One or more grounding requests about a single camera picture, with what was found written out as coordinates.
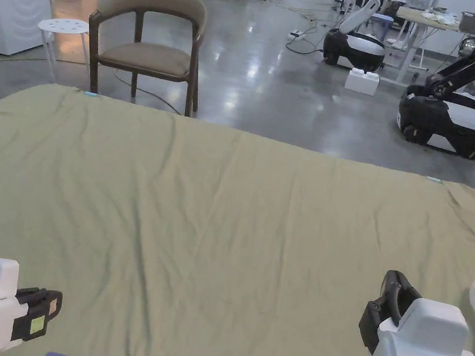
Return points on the bed with pale green sheet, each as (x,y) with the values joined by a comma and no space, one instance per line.
(214,227)

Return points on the pale blue sheet clip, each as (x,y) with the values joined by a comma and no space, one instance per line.
(434,180)
(91,93)

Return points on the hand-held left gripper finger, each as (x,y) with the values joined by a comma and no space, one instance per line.
(45,312)

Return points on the white power strip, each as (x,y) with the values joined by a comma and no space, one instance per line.
(297,33)

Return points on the white foam block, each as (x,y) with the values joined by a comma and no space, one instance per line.
(362,81)

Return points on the black and white wheeled robot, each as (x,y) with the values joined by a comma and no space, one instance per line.
(355,45)
(449,113)

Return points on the brown wooden armchair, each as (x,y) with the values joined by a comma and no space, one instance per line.
(148,56)

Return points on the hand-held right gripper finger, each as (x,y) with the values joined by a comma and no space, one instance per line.
(389,292)
(411,290)

